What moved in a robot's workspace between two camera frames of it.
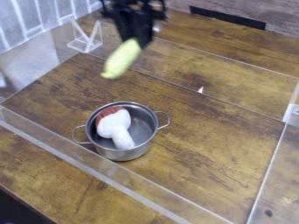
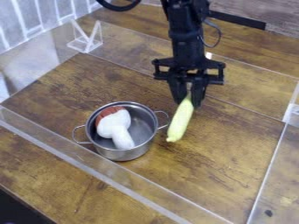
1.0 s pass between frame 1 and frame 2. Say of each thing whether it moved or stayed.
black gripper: moved
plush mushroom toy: stayed
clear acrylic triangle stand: stayed
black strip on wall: stayed
